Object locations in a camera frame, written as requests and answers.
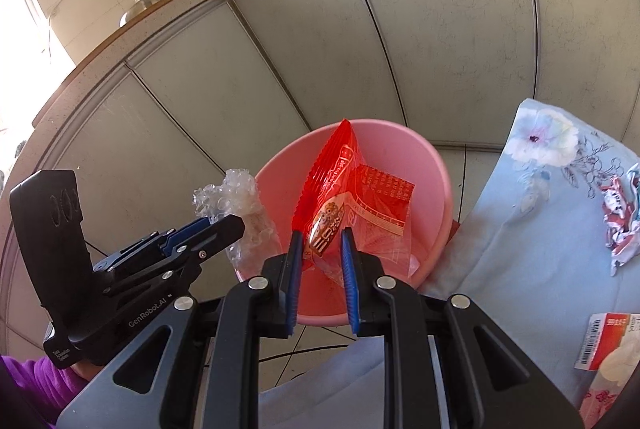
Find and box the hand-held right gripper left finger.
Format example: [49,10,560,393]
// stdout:
[57,231,306,429]

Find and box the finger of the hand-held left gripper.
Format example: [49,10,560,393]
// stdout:
[150,217,215,251]
[172,214,246,264]

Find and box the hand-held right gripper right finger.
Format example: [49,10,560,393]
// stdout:
[340,228,586,429]

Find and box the clear bubble wrap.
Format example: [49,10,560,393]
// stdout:
[192,169,283,282]

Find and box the red snack wrapper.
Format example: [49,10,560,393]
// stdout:
[291,119,417,290]

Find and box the pink plastic bin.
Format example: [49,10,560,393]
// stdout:
[235,119,456,327]

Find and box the red white wrapper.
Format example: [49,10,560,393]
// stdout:
[597,164,640,277]

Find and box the person's left forearm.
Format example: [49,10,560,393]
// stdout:
[0,355,90,427]

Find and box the blue floral cloth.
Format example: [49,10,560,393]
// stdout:
[257,98,640,429]

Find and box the grey kitchen cabinet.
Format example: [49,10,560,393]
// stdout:
[0,0,640,350]

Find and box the steel bowl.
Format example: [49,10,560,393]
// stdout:
[119,0,161,28]

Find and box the red white medicine box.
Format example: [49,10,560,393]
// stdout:
[575,344,631,427]

